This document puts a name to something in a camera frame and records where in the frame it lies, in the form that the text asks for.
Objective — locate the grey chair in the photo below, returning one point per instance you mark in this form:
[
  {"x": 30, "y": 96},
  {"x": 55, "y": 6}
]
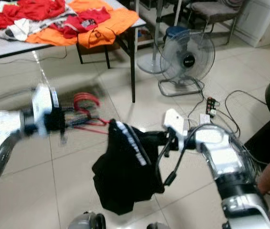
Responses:
[{"x": 211, "y": 9}]

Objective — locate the grey table with black legs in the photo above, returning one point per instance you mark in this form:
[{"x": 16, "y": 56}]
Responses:
[{"x": 1, "y": 50}]

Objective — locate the robot leg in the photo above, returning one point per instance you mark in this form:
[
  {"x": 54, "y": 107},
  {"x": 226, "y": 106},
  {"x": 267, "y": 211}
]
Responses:
[
  {"x": 156, "y": 226},
  {"x": 87, "y": 222}
]

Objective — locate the black shorts with white stripes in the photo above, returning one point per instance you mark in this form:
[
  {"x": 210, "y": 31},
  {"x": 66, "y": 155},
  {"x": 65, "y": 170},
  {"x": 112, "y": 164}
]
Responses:
[{"x": 125, "y": 176}]

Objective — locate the red shirt with plaid lining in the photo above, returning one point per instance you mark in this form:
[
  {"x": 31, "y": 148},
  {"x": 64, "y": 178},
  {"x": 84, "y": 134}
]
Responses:
[{"x": 87, "y": 21}]

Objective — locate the orange shirt with black trim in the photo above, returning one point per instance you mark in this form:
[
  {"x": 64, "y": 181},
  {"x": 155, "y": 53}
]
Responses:
[{"x": 116, "y": 24}]

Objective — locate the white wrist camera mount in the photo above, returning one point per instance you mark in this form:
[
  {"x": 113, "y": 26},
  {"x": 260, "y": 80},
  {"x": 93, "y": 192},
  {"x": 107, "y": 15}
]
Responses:
[
  {"x": 173, "y": 121},
  {"x": 44, "y": 107}
]

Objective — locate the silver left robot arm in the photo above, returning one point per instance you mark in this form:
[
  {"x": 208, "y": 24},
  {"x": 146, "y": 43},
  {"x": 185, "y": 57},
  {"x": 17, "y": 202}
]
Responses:
[{"x": 1, "y": 138}]

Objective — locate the grey floor fan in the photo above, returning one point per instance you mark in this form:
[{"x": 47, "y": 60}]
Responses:
[{"x": 188, "y": 59}]

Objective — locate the robot right leg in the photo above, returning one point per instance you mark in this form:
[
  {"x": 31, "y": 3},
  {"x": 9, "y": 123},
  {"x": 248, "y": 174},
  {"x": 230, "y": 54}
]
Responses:
[{"x": 156, "y": 226}]

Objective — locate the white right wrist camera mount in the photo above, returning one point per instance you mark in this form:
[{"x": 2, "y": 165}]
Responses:
[{"x": 173, "y": 121}]

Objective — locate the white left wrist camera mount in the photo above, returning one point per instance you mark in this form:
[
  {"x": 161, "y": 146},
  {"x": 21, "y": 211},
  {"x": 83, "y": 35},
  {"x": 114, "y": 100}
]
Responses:
[{"x": 44, "y": 107}]

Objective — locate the black power strip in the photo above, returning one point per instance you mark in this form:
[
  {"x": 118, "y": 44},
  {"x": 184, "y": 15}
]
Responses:
[{"x": 212, "y": 107}]

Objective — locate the robot left leg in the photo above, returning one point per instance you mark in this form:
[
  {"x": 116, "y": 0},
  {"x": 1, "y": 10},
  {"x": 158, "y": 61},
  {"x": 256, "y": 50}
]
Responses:
[{"x": 87, "y": 222}]

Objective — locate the plain white cabinet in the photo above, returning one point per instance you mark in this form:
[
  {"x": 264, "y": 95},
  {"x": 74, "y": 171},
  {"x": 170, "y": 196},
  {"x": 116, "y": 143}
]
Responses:
[{"x": 256, "y": 24}]

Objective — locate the white container with blue lid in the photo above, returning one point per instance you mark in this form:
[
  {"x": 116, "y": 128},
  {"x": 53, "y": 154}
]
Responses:
[{"x": 175, "y": 31}]

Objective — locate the red clothes hanger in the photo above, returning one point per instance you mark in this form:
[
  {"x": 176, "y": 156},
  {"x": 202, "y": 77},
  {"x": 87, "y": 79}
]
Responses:
[{"x": 87, "y": 97}]

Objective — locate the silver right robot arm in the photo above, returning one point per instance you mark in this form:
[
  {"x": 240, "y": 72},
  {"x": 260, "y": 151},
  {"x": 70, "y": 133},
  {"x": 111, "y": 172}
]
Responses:
[{"x": 221, "y": 152}]

